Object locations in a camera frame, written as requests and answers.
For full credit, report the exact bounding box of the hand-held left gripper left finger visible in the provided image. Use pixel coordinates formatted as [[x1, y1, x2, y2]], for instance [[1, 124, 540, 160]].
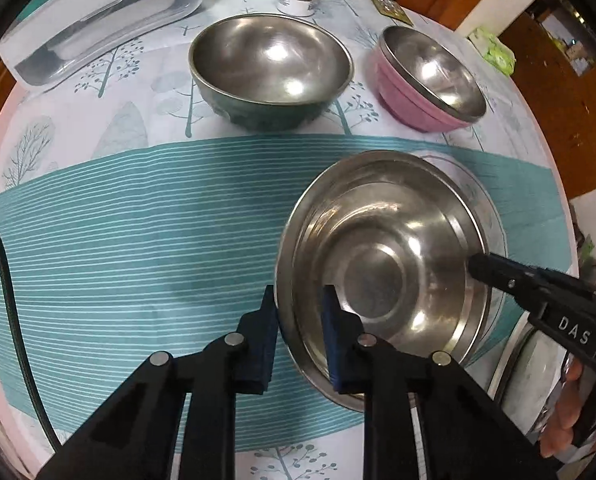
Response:
[[35, 285, 281, 480]]

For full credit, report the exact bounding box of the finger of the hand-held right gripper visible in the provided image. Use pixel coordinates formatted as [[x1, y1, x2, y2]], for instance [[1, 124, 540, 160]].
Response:
[[468, 252, 596, 307]]

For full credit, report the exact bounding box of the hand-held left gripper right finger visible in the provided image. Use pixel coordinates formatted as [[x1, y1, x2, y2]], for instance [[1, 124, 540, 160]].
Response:
[[322, 284, 559, 480]]

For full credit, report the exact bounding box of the large steel bowl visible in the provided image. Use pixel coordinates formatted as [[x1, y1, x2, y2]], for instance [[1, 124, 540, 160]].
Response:
[[274, 150, 496, 413]]

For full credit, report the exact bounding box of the pink steel bowl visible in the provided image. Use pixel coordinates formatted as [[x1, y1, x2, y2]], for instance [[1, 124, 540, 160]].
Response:
[[373, 55, 474, 133], [375, 25, 488, 123]]

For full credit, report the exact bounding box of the small green steel bowl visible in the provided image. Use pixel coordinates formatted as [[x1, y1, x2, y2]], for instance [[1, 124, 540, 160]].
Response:
[[188, 12, 355, 133]]

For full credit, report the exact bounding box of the person's right hand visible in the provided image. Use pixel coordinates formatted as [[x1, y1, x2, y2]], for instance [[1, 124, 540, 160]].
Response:
[[540, 359, 587, 458]]

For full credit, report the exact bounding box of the wooden sideboard cabinet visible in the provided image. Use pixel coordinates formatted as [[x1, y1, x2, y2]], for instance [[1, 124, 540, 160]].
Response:
[[498, 0, 596, 196]]

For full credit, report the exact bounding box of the green tissue pack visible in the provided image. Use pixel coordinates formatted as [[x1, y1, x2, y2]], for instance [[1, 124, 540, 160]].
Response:
[[468, 26, 516, 75]]

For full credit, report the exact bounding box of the small blister pack tray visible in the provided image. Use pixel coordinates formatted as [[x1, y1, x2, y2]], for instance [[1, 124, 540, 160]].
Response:
[[370, 0, 413, 26]]

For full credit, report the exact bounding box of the white clear storage case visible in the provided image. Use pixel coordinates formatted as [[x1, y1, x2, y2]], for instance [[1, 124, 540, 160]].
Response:
[[0, 0, 211, 92]]

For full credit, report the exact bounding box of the black cable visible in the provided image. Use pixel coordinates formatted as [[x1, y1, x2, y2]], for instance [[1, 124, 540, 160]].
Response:
[[0, 205, 66, 453]]

